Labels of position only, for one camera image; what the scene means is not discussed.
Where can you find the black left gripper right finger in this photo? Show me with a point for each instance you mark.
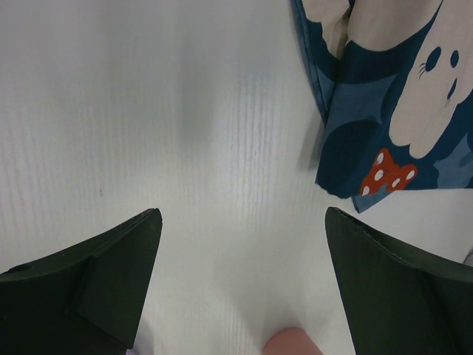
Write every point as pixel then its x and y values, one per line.
pixel 398 299

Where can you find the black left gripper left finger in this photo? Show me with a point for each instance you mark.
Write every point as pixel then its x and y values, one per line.
pixel 88 296

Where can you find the orange plastic cup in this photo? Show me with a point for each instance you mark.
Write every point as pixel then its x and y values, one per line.
pixel 291 341

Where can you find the blue bear print placemat cloth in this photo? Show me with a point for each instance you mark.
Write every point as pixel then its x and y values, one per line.
pixel 393 84

